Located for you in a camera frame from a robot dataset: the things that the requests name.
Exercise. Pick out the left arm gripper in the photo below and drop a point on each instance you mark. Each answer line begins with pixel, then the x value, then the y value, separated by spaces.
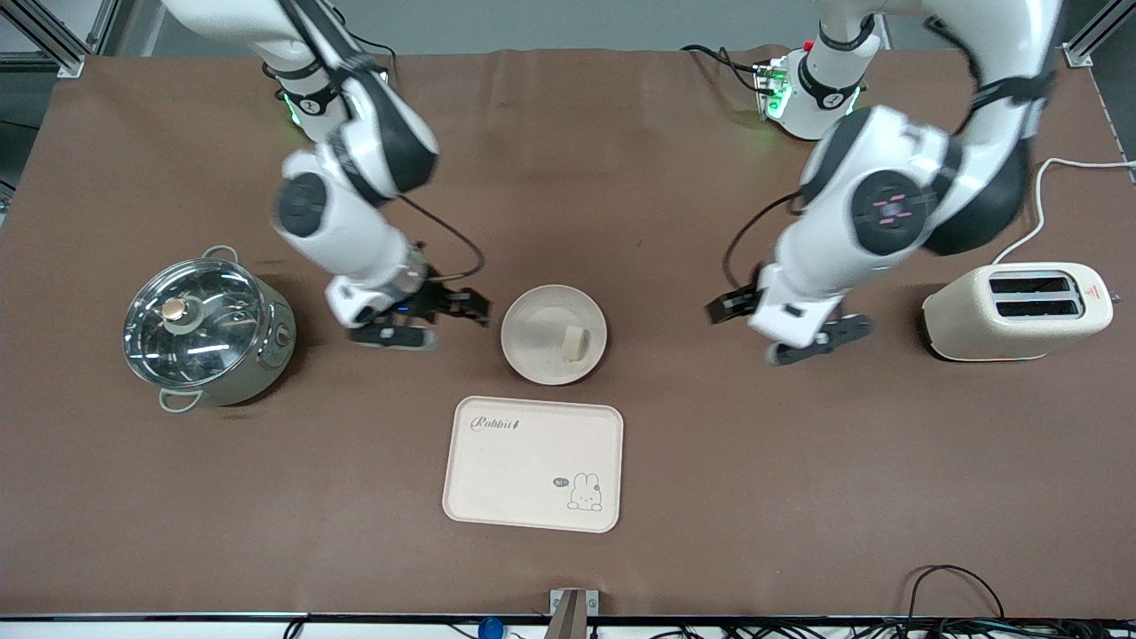
pixel 729 306

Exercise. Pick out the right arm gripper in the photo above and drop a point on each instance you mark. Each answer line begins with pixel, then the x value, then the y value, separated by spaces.
pixel 441 301

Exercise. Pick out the round cream plate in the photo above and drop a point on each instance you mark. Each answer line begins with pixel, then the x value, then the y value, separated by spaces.
pixel 541 333

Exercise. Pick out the small cream bun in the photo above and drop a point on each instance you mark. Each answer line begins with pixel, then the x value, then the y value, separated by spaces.
pixel 576 344

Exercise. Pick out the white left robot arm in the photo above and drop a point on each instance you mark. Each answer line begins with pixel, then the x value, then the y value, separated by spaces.
pixel 887 213

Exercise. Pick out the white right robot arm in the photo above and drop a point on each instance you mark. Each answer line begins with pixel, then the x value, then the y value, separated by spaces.
pixel 346 222

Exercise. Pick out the cream rabbit print tray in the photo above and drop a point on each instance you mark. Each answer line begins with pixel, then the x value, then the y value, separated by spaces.
pixel 524 470

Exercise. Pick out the steel electric cooking pot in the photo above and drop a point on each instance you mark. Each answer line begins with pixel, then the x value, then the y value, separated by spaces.
pixel 271 355

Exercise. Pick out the green lit base connector box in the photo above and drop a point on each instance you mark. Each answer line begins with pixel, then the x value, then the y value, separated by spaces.
pixel 770 89

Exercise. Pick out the glass pot lid with knob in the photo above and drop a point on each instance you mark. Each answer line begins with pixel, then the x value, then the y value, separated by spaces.
pixel 209 337

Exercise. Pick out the cream two slot toaster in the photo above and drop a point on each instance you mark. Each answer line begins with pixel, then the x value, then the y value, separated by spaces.
pixel 1012 324

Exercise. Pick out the brown table cover sheet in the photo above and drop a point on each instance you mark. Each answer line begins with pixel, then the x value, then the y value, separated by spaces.
pixel 568 568

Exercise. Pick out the blue round cap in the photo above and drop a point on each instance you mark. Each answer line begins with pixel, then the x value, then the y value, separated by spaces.
pixel 490 629

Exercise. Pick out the grey metal bracket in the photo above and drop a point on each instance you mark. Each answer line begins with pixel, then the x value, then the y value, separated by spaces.
pixel 573 612

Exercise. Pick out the aluminium frame profile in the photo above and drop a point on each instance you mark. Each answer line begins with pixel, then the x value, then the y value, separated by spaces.
pixel 1087 44
pixel 53 40

